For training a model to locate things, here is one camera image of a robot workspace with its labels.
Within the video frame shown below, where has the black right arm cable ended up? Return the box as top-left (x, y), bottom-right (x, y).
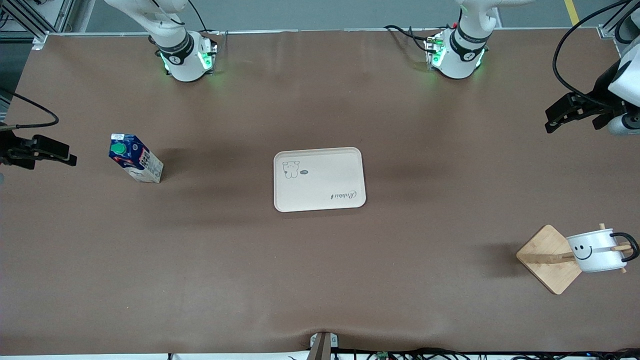
top-left (0, 88), bottom-right (60, 131)

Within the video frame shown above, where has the grey metal table bracket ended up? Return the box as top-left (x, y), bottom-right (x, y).
top-left (308, 331), bottom-right (340, 360)

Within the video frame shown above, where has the wooden cup rack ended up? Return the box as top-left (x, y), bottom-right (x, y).
top-left (516, 223), bottom-right (634, 296)

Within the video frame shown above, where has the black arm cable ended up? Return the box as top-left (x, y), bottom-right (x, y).
top-left (0, 88), bottom-right (60, 131)
top-left (551, 0), bottom-right (640, 108)

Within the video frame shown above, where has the aluminium frame profile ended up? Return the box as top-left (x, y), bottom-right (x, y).
top-left (0, 0), bottom-right (77, 51)
top-left (597, 0), bottom-right (640, 40)

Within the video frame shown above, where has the white smiley cup black handle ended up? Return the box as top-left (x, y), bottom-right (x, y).
top-left (566, 229), bottom-right (640, 274)

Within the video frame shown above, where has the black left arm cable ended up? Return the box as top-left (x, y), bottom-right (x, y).
top-left (551, 0), bottom-right (640, 108)

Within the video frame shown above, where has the black left base cable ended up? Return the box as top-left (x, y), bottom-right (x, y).
top-left (383, 24), bottom-right (444, 56)

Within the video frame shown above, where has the blue milk carton green cap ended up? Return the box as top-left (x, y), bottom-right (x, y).
top-left (108, 132), bottom-right (165, 184)

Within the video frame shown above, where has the black base cable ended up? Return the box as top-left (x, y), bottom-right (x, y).
top-left (383, 24), bottom-right (444, 56)
top-left (187, 0), bottom-right (222, 37)

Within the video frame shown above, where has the beige plastic tray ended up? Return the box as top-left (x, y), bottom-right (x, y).
top-left (273, 146), bottom-right (367, 213)

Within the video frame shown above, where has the black right base cable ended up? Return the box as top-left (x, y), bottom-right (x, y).
top-left (187, 0), bottom-right (222, 37)

